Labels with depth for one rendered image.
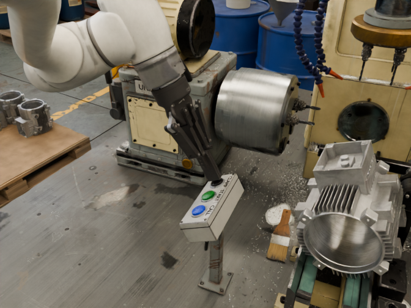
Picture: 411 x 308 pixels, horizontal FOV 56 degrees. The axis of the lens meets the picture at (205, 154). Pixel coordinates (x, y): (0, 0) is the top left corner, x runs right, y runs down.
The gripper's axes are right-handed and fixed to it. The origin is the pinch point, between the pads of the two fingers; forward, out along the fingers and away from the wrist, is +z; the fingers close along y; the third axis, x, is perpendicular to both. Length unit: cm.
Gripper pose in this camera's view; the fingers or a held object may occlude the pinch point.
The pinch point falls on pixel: (208, 165)
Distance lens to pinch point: 84.5
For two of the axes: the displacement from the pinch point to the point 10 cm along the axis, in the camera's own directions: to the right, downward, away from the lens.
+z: 4.1, 8.4, 3.5
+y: 3.9, -5.2, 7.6
